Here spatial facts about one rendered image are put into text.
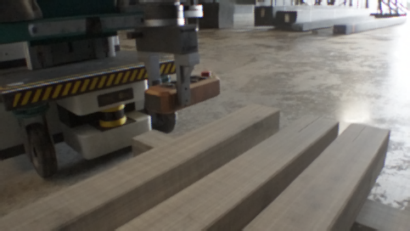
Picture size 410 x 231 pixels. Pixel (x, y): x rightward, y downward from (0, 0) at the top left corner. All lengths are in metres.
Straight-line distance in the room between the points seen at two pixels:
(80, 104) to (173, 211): 0.59
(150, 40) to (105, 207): 0.32
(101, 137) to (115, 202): 0.52
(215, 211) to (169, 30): 0.32
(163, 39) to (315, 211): 0.39
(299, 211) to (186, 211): 0.17
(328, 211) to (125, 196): 0.33
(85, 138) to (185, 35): 0.57
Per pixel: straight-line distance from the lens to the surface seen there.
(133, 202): 0.59
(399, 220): 0.71
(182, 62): 0.58
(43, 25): 1.05
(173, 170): 0.63
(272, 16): 7.24
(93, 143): 1.05
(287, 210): 0.51
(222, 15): 8.46
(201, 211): 0.50
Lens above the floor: 0.49
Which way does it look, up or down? 19 degrees down
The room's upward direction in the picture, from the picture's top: 2 degrees counter-clockwise
